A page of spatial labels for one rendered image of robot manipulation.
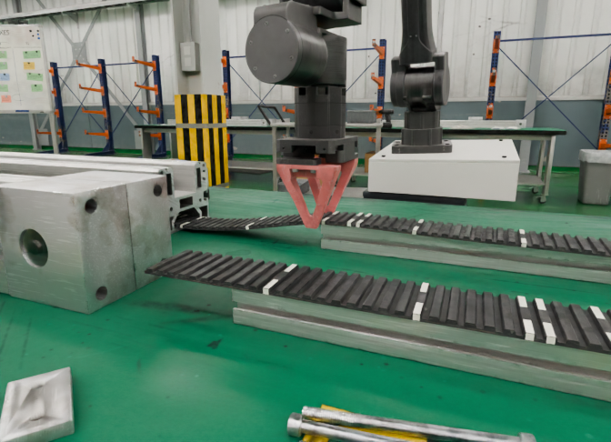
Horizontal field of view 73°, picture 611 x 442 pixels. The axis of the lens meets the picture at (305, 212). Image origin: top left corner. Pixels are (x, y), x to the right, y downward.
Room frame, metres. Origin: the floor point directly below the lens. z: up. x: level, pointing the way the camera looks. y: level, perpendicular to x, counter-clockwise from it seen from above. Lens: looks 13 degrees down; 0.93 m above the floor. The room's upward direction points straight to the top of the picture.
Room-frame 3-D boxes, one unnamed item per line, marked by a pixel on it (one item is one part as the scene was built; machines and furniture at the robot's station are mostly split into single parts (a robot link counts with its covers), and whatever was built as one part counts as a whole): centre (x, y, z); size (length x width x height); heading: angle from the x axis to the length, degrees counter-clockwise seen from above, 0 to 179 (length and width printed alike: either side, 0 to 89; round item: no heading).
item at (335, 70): (0.47, -0.01, 0.98); 0.07 x 0.06 x 0.07; 151
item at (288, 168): (0.46, -0.01, 0.85); 0.07 x 0.07 x 0.09; 69
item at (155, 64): (9.89, 4.88, 1.10); 3.30 x 0.90 x 2.20; 67
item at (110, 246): (0.37, 0.19, 0.83); 0.12 x 0.09 x 0.10; 158
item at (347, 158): (0.49, -0.02, 0.85); 0.07 x 0.07 x 0.09; 69
